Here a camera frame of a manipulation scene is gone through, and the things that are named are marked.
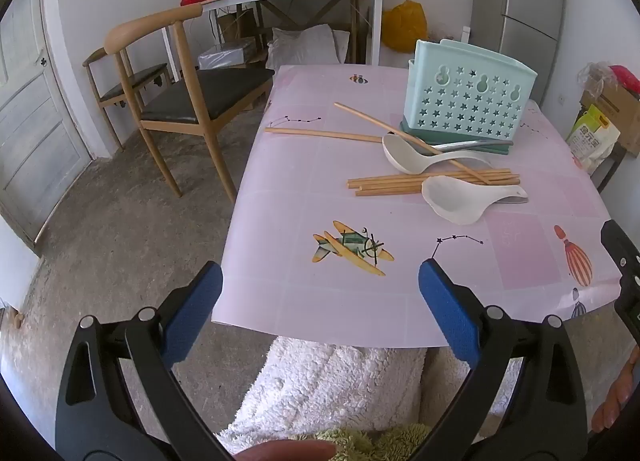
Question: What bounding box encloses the brown cardboard box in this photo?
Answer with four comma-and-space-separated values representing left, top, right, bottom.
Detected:
580, 72, 640, 158

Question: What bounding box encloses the white fleece clothing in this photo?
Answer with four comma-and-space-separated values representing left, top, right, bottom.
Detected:
217, 336, 526, 461

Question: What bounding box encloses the dark wooden stool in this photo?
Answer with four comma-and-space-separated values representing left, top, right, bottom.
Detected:
590, 143, 628, 194

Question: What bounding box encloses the white spoon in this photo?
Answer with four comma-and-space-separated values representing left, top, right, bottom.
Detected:
421, 174, 529, 228
382, 133, 497, 176

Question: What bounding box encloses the white panel door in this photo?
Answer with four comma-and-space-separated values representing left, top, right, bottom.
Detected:
0, 0, 95, 249

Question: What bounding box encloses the person's right hand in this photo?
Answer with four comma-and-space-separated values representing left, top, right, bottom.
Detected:
591, 345, 640, 434

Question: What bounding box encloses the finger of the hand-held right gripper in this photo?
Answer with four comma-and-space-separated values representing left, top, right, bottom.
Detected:
600, 220, 640, 274

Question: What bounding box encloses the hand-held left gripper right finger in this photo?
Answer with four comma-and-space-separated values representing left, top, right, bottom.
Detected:
417, 257, 588, 461

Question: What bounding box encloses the yellow plastic bag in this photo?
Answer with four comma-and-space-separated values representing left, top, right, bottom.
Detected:
382, 0, 429, 52

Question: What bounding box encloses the white sack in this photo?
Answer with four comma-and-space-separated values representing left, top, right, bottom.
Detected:
266, 24, 351, 72

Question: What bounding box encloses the grey flat box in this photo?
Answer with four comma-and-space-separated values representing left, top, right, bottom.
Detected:
197, 38, 258, 70

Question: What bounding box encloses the clear plastic wrap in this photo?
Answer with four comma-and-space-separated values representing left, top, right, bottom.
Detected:
577, 61, 617, 94

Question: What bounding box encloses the person's left hand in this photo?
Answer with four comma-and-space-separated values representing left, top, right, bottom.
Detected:
235, 440, 337, 461

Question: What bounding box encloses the silver refrigerator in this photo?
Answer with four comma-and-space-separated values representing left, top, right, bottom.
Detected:
471, 0, 569, 102

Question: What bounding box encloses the white and green rice bag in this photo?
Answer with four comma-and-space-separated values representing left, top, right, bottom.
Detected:
566, 103, 622, 176

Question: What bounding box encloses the wooden chair with dark seat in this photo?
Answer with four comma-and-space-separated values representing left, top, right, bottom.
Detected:
104, 6, 277, 202
82, 47, 172, 152

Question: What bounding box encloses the green fuzzy cloth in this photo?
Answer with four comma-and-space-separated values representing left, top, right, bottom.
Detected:
287, 422, 433, 461

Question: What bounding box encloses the teal plastic utensil holder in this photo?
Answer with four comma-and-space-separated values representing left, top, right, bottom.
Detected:
400, 39, 538, 156

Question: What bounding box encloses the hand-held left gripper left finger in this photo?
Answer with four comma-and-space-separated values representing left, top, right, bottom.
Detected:
55, 261, 236, 461

